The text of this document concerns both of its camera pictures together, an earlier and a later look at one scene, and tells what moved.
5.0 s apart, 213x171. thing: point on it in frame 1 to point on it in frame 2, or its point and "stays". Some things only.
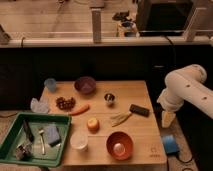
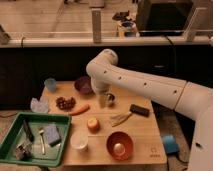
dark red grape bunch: x=65 y=104 stays
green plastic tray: x=35 y=138 stays
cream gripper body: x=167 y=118 to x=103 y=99
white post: x=96 y=25 stays
